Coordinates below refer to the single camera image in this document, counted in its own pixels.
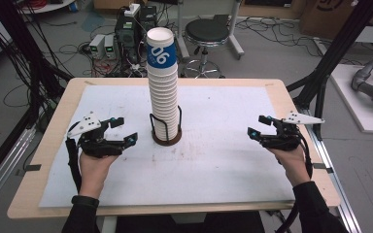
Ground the white power strip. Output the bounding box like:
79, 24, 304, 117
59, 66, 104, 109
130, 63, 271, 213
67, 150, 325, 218
123, 3, 141, 17

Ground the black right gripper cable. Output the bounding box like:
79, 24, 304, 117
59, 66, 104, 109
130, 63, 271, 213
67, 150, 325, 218
275, 129, 315, 233

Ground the black tape strip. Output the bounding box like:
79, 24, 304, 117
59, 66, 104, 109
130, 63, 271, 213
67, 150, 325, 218
23, 164, 43, 173
312, 162, 334, 174

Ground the person's right hand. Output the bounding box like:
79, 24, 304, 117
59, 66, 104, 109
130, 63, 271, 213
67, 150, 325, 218
266, 145, 312, 188

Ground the black frame post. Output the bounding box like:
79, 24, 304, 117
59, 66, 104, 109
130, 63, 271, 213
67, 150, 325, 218
286, 0, 373, 140

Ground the black frame with cables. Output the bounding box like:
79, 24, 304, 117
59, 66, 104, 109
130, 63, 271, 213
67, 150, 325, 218
0, 0, 74, 130

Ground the white metal stand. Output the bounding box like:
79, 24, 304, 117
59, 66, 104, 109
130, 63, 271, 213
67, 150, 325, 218
174, 0, 246, 62

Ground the aluminium rail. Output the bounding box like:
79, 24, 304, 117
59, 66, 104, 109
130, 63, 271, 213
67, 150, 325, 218
299, 106, 363, 233
0, 124, 38, 215

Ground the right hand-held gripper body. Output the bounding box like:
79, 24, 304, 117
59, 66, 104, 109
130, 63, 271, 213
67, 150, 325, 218
259, 111, 326, 152

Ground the stack of white paper cups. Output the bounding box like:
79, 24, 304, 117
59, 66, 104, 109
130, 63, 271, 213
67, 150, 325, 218
147, 62, 181, 142

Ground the white platform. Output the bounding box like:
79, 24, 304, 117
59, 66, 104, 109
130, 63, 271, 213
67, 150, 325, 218
329, 63, 373, 135

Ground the black wristband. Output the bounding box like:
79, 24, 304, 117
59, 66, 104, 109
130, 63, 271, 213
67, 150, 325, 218
71, 194, 100, 209

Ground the white foam mat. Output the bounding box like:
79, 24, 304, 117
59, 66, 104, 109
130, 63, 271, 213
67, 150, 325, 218
38, 84, 297, 208

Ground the black wire cup holder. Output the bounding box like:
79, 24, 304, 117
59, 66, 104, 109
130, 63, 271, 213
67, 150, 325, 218
149, 105, 183, 147

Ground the black round stool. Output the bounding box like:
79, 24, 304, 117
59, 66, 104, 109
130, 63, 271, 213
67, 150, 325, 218
180, 17, 231, 80

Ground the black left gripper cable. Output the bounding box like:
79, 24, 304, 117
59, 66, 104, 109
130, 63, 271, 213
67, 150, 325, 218
65, 137, 83, 194

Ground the person's lap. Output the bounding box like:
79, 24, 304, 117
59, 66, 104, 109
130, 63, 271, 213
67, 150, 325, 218
115, 212, 266, 233

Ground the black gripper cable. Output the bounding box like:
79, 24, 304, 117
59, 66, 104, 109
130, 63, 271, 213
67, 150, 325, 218
275, 129, 315, 233
65, 137, 83, 194

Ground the cardboard box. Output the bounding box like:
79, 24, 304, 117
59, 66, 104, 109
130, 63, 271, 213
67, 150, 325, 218
299, 0, 373, 40

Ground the grey power supply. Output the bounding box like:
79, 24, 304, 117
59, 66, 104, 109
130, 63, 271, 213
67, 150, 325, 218
88, 33, 106, 60
104, 34, 118, 60

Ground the wooden table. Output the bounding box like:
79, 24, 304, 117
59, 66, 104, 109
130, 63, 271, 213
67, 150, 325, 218
7, 77, 342, 220

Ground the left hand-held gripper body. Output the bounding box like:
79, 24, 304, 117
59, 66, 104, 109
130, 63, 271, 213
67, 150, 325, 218
66, 111, 125, 159

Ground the person's left hand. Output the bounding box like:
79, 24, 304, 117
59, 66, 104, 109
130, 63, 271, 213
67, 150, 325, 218
78, 150, 121, 199

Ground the black computer tower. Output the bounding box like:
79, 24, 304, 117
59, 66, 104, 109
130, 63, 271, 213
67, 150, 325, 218
115, 14, 142, 64

